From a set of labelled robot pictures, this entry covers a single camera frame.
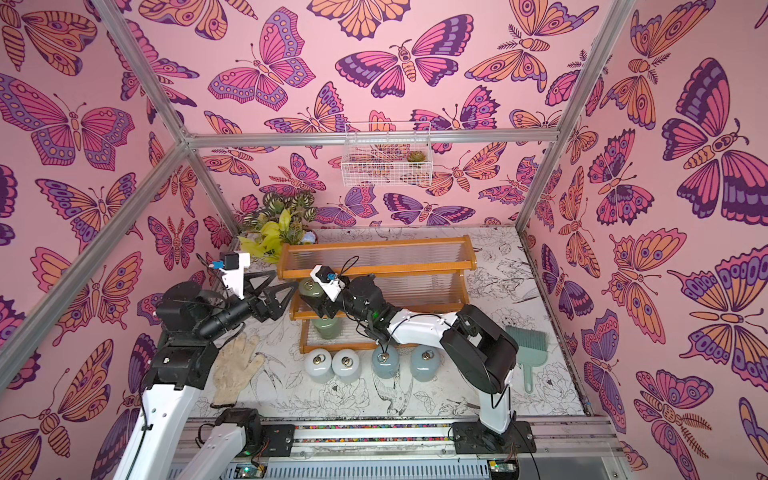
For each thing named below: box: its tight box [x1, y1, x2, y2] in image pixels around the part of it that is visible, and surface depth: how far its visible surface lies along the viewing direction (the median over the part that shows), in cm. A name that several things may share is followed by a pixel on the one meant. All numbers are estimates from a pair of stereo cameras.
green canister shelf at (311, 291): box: [298, 277, 326, 309], surface depth 76 cm
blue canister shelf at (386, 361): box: [372, 344, 401, 379], surface depth 81 cm
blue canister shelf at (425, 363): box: [410, 345, 442, 383], surface depth 81 cm
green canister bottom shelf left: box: [312, 318, 342, 340], surface depth 87 cm
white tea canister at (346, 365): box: [332, 348, 361, 383], surface depth 81 cm
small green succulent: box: [407, 150, 428, 162], surface depth 94 cm
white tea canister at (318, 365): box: [304, 348, 332, 383], surface depth 81 cm
